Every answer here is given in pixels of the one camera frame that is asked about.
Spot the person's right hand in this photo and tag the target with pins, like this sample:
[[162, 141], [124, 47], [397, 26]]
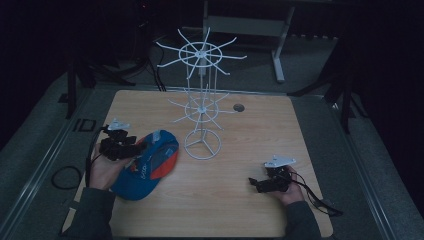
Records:
[[293, 191]]

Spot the grey metal desk frame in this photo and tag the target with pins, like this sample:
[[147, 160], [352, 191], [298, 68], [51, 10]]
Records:
[[253, 30]]

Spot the round table grommet hole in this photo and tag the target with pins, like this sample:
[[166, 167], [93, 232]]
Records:
[[238, 107]]

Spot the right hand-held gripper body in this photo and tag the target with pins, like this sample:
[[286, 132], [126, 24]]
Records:
[[276, 173]]

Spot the black floor bracket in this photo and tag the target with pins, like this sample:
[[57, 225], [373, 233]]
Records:
[[85, 125]]

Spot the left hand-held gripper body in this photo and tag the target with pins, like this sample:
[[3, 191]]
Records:
[[116, 142]]

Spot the black tripod stand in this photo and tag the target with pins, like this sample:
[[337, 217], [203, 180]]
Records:
[[336, 83], [90, 70]]

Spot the person's left hand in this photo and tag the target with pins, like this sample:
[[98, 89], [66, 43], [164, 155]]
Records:
[[106, 170]]

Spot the blue and orange cap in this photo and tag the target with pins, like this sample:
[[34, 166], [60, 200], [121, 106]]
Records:
[[148, 166]]

